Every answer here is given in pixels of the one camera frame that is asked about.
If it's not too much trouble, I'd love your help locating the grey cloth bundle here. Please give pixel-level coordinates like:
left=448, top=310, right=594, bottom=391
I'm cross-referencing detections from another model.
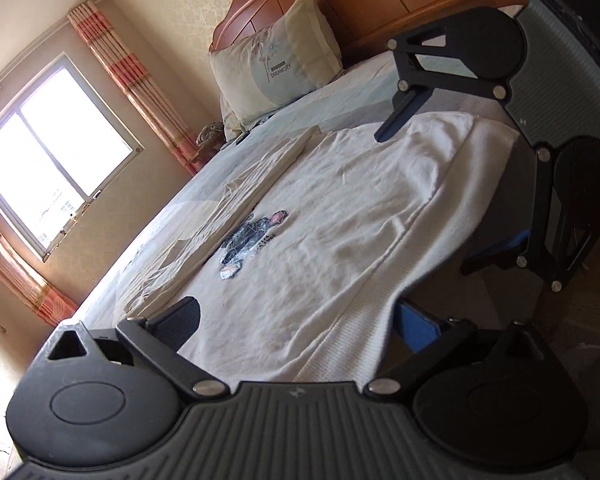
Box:
left=196, top=121, right=224, bottom=146

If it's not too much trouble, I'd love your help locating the bed with checked sheet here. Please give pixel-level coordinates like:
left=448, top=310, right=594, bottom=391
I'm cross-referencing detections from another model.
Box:
left=72, top=55, right=536, bottom=391

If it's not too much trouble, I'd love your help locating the large pale printed pillow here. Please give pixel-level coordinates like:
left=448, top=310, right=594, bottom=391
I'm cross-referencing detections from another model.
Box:
left=209, top=0, right=344, bottom=126

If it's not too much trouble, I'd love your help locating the white printed sweatshirt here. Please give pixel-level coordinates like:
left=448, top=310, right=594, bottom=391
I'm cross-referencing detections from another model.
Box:
left=122, top=112, right=521, bottom=386

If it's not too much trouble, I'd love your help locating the window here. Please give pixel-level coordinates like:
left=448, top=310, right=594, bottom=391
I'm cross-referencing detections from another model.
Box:
left=0, top=52, right=144, bottom=261

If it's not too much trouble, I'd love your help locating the wooden headboard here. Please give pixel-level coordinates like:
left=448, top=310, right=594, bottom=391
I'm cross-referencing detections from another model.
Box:
left=211, top=0, right=529, bottom=69

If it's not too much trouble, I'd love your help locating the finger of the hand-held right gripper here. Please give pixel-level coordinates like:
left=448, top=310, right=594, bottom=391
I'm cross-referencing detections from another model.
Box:
left=461, top=149, right=600, bottom=294
left=374, top=12, right=509, bottom=144

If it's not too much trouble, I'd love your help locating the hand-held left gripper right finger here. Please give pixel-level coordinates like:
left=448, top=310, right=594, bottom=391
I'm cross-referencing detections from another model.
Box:
left=365, top=301, right=547, bottom=402

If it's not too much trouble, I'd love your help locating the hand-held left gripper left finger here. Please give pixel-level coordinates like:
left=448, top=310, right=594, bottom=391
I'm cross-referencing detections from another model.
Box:
left=45, top=296, right=229, bottom=402

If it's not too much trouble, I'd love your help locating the small pale pillow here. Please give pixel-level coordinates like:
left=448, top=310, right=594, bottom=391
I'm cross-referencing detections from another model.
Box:
left=219, top=95, right=276, bottom=144

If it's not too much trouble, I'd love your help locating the wooden bedside table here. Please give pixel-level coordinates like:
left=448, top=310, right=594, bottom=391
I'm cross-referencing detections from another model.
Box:
left=187, top=142, right=222, bottom=176

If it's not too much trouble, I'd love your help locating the pink striped curtain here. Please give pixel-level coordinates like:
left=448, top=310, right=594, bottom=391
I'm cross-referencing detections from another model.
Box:
left=69, top=2, right=209, bottom=176
left=0, top=210, right=79, bottom=326

